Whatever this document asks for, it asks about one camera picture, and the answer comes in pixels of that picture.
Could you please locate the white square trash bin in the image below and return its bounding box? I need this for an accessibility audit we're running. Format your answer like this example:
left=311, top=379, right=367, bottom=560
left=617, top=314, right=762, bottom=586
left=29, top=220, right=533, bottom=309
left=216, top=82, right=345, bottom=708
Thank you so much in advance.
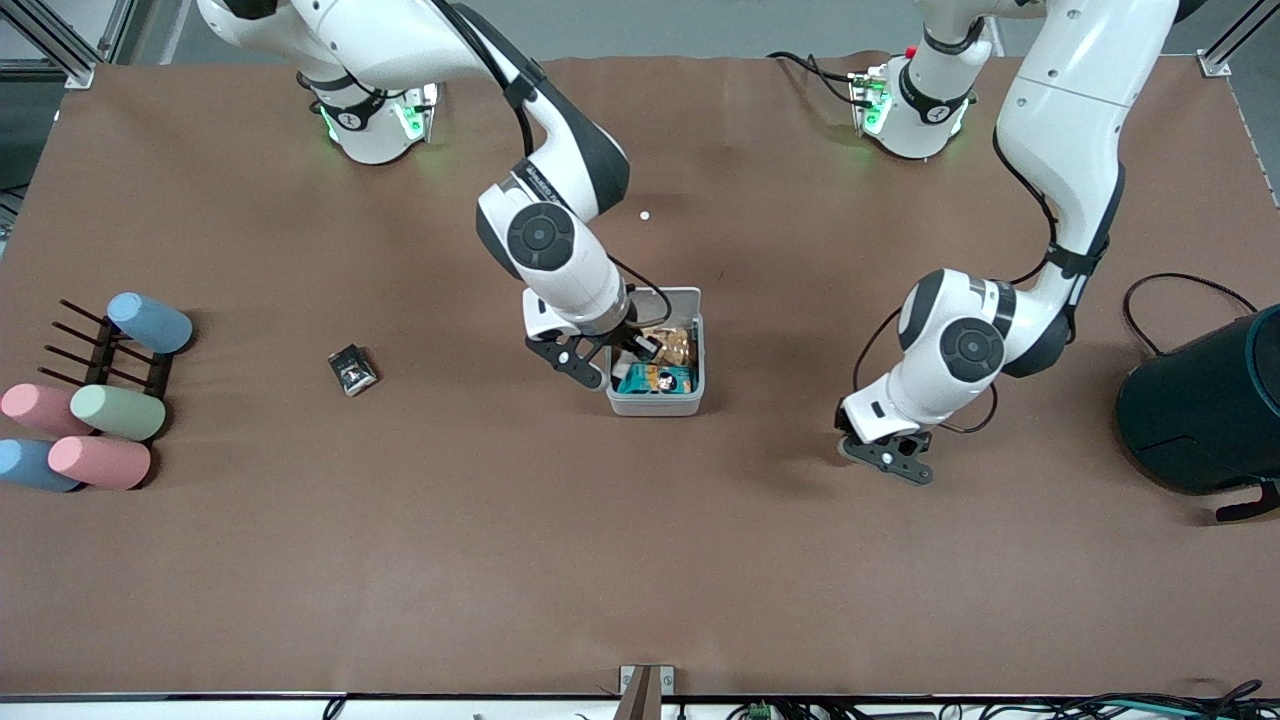
left=605, top=287, right=706, bottom=417

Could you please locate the black wrapper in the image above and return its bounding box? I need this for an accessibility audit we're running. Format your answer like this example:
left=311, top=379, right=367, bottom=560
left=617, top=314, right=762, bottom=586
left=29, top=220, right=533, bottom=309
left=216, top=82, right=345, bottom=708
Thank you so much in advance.
left=327, top=344, right=380, bottom=398

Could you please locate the brown snack packet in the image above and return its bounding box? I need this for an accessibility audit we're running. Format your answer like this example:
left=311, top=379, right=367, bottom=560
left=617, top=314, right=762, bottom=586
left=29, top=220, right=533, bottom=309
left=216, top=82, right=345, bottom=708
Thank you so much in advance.
left=640, top=325, right=697, bottom=367

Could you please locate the teal snack packet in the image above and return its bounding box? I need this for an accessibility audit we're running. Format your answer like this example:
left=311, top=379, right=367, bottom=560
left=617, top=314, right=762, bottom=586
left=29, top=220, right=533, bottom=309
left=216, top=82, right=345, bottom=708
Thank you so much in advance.
left=615, top=362, right=695, bottom=397

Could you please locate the brown paper table cover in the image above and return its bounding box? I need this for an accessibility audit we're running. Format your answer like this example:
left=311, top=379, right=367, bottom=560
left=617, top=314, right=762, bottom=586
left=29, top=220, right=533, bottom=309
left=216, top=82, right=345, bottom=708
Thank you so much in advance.
left=0, top=55, right=1280, bottom=698

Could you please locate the dark teal round appliance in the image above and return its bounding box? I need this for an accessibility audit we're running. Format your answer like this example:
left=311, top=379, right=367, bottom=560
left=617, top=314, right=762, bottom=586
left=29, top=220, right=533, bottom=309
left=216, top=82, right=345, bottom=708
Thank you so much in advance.
left=1117, top=305, right=1280, bottom=523

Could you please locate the black cup drying rack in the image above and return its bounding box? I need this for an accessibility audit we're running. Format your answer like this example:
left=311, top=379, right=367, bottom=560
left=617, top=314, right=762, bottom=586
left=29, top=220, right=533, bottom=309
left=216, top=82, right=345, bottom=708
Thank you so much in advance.
left=38, top=298, right=173, bottom=401

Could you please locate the blue cup with round base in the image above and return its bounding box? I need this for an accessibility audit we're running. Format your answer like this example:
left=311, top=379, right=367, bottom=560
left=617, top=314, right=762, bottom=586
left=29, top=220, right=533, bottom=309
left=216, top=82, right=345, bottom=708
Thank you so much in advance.
left=107, top=292, right=194, bottom=354

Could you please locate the green plastic cup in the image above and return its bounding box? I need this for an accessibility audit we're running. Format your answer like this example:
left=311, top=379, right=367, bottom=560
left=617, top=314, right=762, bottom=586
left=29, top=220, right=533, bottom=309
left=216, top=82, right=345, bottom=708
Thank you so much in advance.
left=70, top=384, right=167, bottom=442

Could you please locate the pink plastic cup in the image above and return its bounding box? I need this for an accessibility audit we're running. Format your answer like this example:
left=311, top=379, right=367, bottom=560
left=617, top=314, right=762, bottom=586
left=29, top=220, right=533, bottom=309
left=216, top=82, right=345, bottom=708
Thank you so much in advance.
left=48, top=436, right=152, bottom=491
left=0, top=384, right=96, bottom=438

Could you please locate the blue plastic cup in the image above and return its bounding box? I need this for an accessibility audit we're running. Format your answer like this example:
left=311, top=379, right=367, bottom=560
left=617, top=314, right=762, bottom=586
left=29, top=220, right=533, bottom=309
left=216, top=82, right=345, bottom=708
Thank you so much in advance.
left=0, top=438, right=81, bottom=493

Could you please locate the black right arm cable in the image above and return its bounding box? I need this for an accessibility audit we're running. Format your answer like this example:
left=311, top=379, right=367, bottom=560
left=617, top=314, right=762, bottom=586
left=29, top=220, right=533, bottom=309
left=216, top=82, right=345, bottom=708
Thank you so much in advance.
left=430, top=0, right=674, bottom=331

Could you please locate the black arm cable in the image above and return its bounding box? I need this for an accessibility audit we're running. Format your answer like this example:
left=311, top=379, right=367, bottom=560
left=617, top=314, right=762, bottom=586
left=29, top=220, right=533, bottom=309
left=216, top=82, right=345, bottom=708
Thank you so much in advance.
left=852, top=128, right=1063, bottom=437
left=430, top=0, right=674, bottom=331

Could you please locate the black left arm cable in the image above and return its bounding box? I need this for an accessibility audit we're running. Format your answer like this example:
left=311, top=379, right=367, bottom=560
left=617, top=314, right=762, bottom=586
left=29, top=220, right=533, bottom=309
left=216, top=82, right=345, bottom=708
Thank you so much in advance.
left=852, top=128, right=1063, bottom=437

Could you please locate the black appliance power cable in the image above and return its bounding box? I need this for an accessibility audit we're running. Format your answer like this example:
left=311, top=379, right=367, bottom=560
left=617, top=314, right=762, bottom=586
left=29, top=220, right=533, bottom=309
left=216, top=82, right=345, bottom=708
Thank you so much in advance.
left=1122, top=273, right=1259, bottom=358

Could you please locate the black left base cable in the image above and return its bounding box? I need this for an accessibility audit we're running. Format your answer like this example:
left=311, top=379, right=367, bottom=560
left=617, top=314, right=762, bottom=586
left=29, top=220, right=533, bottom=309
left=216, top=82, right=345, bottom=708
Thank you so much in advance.
left=768, top=50, right=863, bottom=107

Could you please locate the metal edge bracket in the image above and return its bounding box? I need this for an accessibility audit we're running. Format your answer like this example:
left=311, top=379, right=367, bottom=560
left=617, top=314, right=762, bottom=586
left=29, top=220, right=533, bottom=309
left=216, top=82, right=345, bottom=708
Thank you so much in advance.
left=615, top=665, right=676, bottom=720

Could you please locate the bundle of cables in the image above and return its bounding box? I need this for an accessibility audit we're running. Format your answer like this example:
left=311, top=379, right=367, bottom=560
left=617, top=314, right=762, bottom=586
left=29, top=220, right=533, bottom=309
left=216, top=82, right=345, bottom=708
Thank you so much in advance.
left=1040, top=680, right=1280, bottom=720

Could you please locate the aluminium frame profile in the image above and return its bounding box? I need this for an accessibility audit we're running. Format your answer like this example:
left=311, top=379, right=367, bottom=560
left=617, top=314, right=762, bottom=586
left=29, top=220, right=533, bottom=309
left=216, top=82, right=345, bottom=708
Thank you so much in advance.
left=1195, top=0, right=1280, bottom=79
left=0, top=0, right=136, bottom=91

